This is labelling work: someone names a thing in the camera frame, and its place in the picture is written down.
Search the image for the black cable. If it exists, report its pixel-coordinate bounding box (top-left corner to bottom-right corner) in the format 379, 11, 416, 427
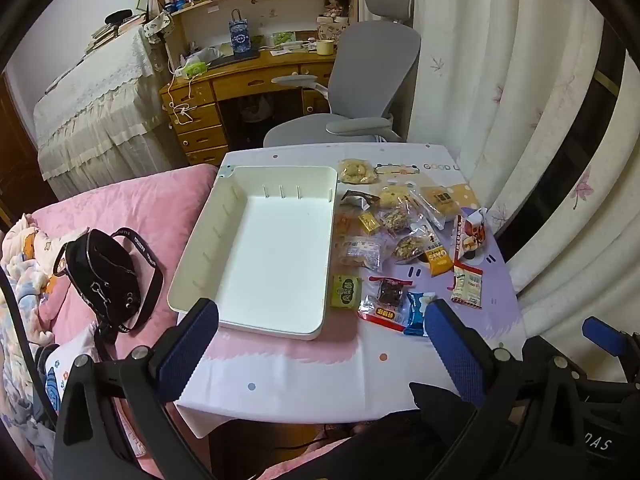
0, 267, 61, 431

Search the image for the white plastic tray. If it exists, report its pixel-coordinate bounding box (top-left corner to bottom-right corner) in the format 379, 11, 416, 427
166, 165, 338, 342

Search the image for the blue gift bag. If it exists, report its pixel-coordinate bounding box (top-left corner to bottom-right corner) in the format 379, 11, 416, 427
228, 8, 251, 56

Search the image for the black shoulder bag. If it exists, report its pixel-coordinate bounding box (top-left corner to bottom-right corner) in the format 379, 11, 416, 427
52, 227, 165, 361

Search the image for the dark brown wrapper packet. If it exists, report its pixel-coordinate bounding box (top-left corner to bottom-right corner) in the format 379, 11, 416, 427
341, 190, 381, 209

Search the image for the cream red-edged packet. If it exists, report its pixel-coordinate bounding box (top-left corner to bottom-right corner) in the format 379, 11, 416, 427
450, 262, 484, 309

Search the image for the red white snack packet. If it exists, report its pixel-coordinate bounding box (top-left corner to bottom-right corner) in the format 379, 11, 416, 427
452, 208, 488, 261

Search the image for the white floral pillow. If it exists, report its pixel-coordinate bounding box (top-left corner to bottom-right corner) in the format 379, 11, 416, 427
35, 322, 116, 411

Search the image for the grey office chair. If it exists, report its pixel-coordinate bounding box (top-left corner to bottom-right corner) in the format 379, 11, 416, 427
263, 0, 422, 148

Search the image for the wooden bookshelf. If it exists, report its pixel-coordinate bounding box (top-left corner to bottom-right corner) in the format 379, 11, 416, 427
149, 0, 360, 61

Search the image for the stack of books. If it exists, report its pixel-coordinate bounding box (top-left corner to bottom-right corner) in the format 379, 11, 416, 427
85, 10, 148, 56

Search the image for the white printed snack packet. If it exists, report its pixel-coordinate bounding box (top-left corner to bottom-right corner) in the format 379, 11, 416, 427
336, 237, 383, 268

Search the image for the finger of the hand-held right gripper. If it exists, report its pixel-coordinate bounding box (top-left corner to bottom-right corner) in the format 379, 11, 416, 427
581, 316, 640, 361

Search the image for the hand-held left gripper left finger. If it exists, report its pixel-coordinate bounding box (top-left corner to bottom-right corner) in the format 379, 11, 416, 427
52, 298, 221, 480

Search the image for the white lace cover cloth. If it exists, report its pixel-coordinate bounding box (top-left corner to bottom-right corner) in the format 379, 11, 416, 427
32, 27, 188, 201

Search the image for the blue snack packet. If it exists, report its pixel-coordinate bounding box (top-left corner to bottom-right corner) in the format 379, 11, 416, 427
402, 291, 438, 338

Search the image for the white charging cable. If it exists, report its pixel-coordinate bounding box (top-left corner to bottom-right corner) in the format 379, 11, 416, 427
167, 67, 198, 126

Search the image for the nut cluster clear packet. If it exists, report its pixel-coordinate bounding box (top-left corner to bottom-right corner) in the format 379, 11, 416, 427
391, 227, 441, 265
377, 207, 416, 238

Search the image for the green pastry packet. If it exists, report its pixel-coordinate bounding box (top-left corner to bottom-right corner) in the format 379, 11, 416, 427
330, 274, 363, 311

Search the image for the brown square cracker packet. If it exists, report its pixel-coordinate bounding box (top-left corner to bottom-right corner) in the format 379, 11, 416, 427
417, 185, 458, 231

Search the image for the wooden desk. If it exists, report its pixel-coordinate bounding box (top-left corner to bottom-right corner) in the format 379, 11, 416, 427
159, 47, 341, 166

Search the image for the red-edged dark jerky packet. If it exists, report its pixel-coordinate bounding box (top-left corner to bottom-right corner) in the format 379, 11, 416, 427
357, 275, 413, 333

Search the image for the patterned pouch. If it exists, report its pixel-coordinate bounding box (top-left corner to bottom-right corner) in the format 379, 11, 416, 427
141, 12, 175, 43

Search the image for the orange white oat bar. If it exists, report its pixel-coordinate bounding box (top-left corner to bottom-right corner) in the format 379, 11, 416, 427
424, 245, 455, 277

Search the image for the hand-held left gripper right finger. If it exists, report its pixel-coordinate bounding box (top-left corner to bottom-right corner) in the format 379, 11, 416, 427
424, 298, 588, 480

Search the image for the white floral curtain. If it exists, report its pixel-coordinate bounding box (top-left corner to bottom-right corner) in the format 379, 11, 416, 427
407, 0, 640, 386

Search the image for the pale cracker clear packet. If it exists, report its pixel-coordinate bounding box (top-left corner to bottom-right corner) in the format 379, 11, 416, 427
339, 158, 377, 185

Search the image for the doll figure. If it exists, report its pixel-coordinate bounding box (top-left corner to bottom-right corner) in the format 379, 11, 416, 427
317, 0, 351, 23

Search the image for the cartoon printed blanket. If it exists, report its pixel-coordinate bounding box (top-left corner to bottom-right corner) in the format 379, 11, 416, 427
0, 212, 91, 456

